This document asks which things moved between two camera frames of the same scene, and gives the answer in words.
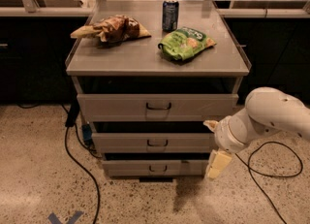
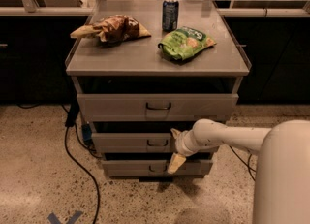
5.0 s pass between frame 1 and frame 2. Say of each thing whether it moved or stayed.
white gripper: moved
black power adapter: stayed
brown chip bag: stayed
